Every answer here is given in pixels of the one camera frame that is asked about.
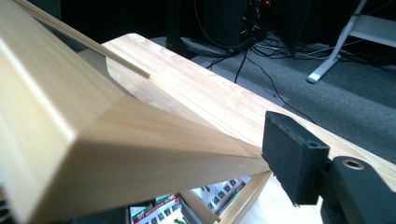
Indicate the grey stand base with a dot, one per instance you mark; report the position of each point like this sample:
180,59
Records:
208,46

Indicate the group of white tea packets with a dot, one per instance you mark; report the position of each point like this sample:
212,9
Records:
218,193

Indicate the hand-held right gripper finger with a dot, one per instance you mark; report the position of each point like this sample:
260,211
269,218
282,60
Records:
295,155

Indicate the wooden tea box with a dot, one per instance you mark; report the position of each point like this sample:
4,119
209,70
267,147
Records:
93,140

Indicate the white metal desk frame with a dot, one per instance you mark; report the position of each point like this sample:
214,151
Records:
336,53

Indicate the black panel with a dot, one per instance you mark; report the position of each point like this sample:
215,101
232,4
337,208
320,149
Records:
291,21

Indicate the black equipment tower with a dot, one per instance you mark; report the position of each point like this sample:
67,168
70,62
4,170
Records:
224,18

